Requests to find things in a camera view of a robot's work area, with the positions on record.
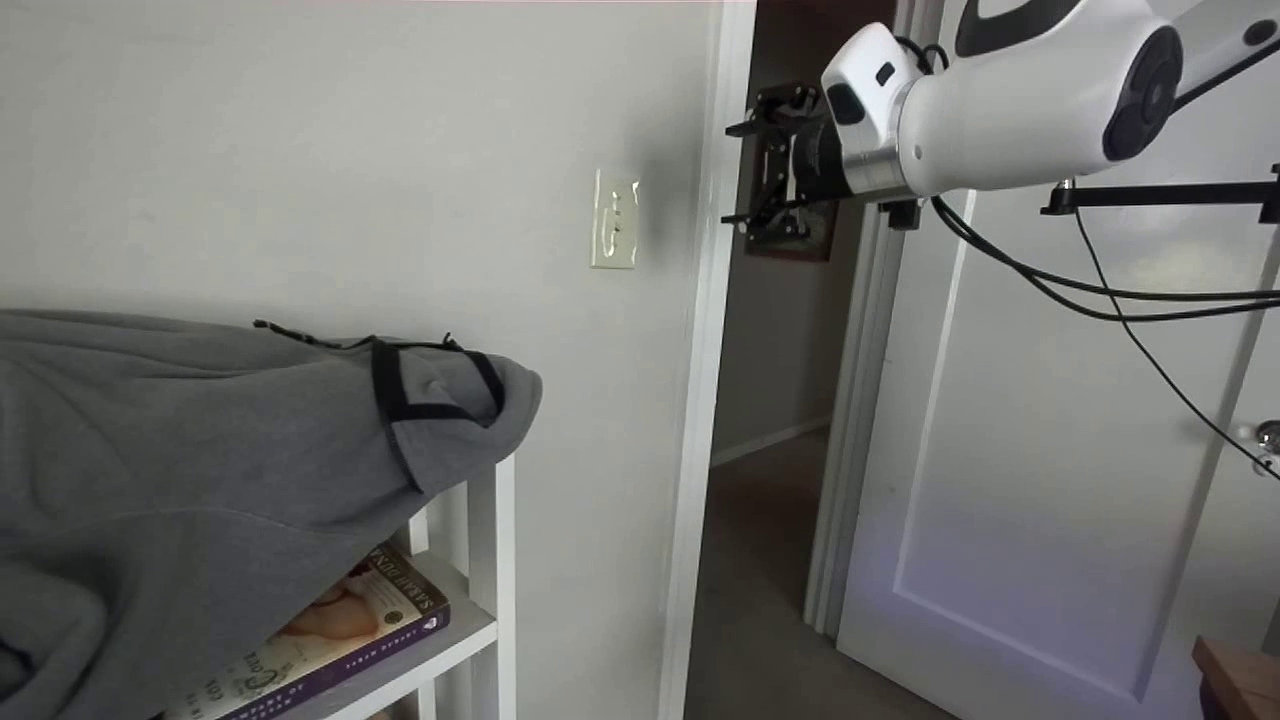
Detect black camera boom stand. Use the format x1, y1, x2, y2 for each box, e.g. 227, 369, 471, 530
1042, 162, 1280, 230

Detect thin black cable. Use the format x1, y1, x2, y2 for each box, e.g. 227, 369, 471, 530
1067, 205, 1280, 483

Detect white panel door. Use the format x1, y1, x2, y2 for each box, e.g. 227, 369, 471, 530
836, 174, 1280, 720

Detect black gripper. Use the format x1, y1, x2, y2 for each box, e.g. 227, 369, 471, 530
722, 81, 854, 255

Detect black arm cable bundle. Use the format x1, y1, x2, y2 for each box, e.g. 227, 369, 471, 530
928, 191, 1280, 330

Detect brown wooden furniture corner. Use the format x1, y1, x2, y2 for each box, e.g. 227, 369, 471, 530
1187, 631, 1280, 720

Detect white door frame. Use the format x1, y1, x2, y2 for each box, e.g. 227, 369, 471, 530
652, 0, 958, 720

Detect grey cloth with black straps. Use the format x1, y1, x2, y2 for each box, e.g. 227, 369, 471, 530
0, 309, 548, 720

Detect cream light switch plate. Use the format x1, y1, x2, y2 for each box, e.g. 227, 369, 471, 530
589, 166, 643, 277

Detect book with purple spine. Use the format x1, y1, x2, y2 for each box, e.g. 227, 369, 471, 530
163, 537, 455, 720

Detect white wooden shelf unit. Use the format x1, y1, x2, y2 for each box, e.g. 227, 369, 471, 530
295, 453, 523, 720

